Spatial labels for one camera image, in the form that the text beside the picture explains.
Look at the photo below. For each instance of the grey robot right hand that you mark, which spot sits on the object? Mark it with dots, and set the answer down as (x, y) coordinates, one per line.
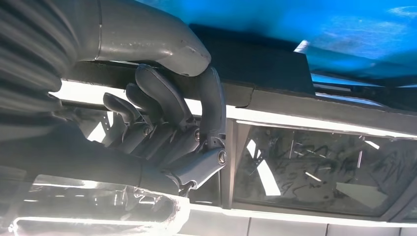
(97, 169)

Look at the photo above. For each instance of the blue metal shelf rack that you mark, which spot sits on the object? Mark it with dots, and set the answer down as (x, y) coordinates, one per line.
(325, 26)

